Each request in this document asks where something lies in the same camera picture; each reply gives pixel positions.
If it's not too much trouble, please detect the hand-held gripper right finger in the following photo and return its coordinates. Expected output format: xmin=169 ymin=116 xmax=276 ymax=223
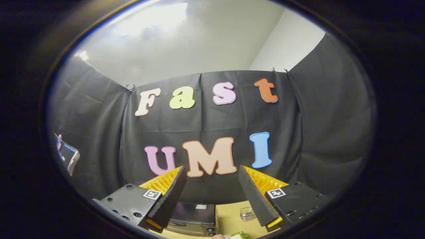
xmin=238 ymin=165 xmax=329 ymax=232

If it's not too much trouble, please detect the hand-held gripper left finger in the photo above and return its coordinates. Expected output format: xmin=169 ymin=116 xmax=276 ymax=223
xmin=92 ymin=166 xmax=187 ymax=233

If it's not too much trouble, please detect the black toaster oven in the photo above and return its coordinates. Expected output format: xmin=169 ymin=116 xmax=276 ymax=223
xmin=166 ymin=201 xmax=220 ymax=237

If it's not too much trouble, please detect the black backdrop cloth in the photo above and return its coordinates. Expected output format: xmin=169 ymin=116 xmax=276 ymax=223
xmin=48 ymin=33 xmax=377 ymax=206

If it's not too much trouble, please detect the dark screen device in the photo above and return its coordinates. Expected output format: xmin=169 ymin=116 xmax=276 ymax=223
xmin=54 ymin=133 xmax=80 ymax=176

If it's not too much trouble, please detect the clear wire-framed container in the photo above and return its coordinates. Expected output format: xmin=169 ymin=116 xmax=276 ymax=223
xmin=240 ymin=207 xmax=256 ymax=222

